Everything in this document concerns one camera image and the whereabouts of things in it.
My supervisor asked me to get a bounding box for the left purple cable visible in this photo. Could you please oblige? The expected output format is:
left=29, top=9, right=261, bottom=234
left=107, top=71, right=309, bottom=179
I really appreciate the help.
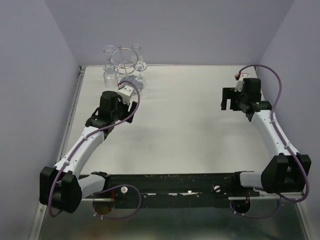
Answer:
left=48, top=81, right=142, bottom=221

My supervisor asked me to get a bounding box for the back right textured glass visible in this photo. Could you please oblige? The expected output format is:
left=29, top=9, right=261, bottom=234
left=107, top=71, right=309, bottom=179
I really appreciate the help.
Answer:
left=131, top=43, right=144, bottom=62

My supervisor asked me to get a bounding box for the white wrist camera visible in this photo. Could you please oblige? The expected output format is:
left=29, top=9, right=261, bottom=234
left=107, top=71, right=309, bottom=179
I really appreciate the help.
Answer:
left=117, top=85, right=135, bottom=105
left=234, top=72, right=250, bottom=92

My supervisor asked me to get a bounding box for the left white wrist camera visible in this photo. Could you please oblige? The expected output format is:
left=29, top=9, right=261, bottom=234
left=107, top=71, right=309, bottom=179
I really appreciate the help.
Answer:
left=117, top=85, right=135, bottom=105

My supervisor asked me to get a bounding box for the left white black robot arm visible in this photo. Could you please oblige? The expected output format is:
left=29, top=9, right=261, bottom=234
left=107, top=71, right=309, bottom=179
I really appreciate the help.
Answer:
left=39, top=86, right=140, bottom=217

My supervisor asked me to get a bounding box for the tall stemmed wine glass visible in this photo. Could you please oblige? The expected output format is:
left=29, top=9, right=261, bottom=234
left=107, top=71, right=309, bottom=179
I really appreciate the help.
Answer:
left=133, top=60, right=147, bottom=93

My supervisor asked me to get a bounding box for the chrome wine glass rack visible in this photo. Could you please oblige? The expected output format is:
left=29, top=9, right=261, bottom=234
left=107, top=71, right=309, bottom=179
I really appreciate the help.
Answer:
left=105, top=45, right=138, bottom=84

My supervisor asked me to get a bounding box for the back left wine glass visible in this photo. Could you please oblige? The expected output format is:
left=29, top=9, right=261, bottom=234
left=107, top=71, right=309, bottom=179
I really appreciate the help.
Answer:
left=102, top=45, right=117, bottom=55

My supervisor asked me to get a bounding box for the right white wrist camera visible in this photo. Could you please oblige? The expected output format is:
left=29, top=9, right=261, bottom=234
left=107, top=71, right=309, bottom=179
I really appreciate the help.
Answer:
left=234, top=72, right=250, bottom=92

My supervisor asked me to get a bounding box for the short textured wine glass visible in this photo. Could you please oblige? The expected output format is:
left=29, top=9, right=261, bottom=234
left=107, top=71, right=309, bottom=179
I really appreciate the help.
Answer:
left=103, top=64, right=118, bottom=89

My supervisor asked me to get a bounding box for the aluminium rail frame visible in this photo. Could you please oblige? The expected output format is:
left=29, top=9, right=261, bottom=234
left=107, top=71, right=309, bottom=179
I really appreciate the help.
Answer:
left=27, top=66, right=86, bottom=240

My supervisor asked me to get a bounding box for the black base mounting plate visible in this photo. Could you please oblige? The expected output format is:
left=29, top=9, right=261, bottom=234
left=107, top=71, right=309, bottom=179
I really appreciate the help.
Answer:
left=88, top=173, right=260, bottom=209

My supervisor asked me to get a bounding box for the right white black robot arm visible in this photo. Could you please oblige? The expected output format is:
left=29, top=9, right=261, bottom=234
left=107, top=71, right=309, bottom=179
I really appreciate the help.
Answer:
left=220, top=73, right=311, bottom=196

